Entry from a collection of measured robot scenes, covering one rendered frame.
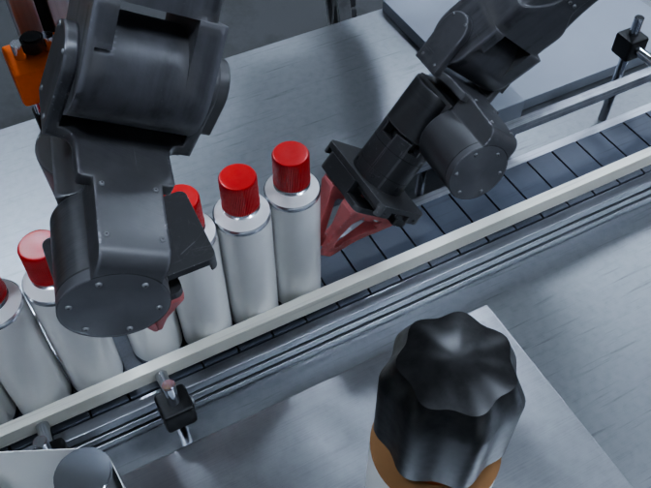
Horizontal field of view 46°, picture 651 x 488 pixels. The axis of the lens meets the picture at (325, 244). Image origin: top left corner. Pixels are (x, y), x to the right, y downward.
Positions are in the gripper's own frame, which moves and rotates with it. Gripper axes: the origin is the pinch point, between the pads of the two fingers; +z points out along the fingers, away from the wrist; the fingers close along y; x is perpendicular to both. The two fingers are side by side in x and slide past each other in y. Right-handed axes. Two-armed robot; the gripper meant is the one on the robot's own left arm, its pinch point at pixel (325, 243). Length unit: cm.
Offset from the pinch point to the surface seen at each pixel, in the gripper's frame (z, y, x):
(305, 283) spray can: 3.1, 2.9, -2.4
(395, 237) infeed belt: -1.8, -0.9, 10.9
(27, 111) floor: 84, -155, 45
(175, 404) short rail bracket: 13.8, 9.0, -14.9
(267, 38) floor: 33, -153, 106
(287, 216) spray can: -4.1, 2.4, -10.1
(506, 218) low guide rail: -11.0, 4.8, 16.8
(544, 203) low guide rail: -14.1, 4.9, 21.2
